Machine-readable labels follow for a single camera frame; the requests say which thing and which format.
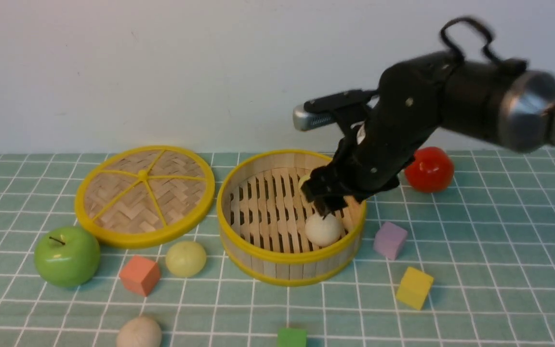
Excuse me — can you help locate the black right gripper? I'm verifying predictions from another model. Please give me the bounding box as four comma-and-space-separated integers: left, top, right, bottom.
302, 51, 459, 216

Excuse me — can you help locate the white bun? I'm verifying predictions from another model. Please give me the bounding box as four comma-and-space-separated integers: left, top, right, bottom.
304, 214, 344, 247

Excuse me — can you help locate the pale yellow bun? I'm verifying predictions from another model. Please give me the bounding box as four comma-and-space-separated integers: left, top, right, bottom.
165, 241, 207, 278

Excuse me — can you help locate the beige bun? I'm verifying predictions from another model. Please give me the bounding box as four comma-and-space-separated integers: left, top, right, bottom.
115, 316, 162, 347

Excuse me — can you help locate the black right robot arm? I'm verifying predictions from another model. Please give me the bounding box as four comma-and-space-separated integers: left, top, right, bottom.
293, 52, 555, 216

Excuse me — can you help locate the yellow bamboo steamer tray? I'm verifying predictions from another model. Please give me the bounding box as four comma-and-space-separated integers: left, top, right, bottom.
216, 149, 367, 286

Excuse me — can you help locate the yellow woven steamer lid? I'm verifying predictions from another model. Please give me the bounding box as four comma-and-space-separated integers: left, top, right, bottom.
74, 146, 216, 249

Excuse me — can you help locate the red pomegranate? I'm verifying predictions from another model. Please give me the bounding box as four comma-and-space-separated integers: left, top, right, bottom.
404, 147, 455, 193

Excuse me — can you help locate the pink foam cube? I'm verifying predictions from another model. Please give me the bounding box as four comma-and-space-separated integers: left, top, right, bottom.
373, 222, 408, 261

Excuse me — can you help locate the green checkered tablecloth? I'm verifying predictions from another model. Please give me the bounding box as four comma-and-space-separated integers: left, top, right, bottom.
0, 149, 555, 347

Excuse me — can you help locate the yellow foam cube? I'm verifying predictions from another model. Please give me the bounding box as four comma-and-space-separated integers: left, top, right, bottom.
395, 267, 434, 310

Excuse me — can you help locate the green foam cube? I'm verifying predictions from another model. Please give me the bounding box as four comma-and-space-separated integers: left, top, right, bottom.
276, 327, 307, 347

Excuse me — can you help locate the orange foam cube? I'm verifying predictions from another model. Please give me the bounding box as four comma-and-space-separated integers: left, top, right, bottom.
119, 255, 162, 297

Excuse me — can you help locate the green apple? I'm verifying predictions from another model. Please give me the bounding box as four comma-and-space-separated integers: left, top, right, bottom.
34, 226, 101, 288

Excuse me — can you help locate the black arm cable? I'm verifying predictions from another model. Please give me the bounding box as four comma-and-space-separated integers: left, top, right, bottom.
439, 16, 504, 63

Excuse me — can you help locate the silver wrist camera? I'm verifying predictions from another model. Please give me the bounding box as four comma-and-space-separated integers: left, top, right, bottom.
292, 89, 379, 132

